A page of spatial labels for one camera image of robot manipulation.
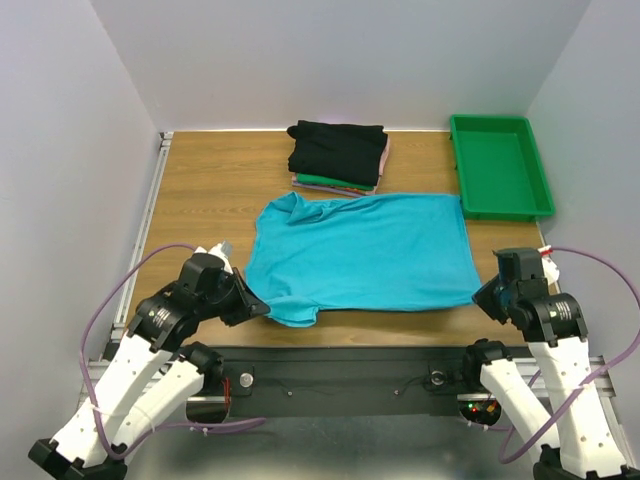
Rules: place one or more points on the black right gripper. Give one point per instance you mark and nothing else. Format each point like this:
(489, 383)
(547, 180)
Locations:
(493, 293)

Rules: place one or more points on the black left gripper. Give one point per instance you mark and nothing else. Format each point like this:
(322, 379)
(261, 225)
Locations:
(250, 303)

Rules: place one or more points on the turquoise t shirt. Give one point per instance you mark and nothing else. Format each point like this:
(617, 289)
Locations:
(393, 252)

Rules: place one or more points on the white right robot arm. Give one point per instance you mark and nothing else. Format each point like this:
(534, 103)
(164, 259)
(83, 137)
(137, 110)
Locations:
(571, 439)

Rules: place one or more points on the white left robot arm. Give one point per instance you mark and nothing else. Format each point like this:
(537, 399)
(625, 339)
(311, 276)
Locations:
(153, 372)

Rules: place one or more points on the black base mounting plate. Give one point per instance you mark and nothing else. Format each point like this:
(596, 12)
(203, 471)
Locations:
(271, 382)

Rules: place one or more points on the green plastic bin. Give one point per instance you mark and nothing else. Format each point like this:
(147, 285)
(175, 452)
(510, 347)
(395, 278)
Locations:
(500, 172)

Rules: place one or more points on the purple folded t shirt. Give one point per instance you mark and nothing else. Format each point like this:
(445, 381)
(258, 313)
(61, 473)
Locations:
(323, 188)

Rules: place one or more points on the green folded t shirt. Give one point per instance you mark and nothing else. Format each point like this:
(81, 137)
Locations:
(330, 182)

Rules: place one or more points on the orange patterned folded t shirt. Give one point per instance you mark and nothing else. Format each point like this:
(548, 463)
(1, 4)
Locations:
(349, 189)

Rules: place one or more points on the pink folded t shirt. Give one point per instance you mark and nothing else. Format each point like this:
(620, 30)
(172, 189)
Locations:
(384, 156)

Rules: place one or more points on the black folded t shirt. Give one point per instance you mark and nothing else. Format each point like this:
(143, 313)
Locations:
(345, 152)

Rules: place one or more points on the left side aluminium rail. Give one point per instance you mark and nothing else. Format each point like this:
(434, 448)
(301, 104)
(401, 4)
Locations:
(126, 295)

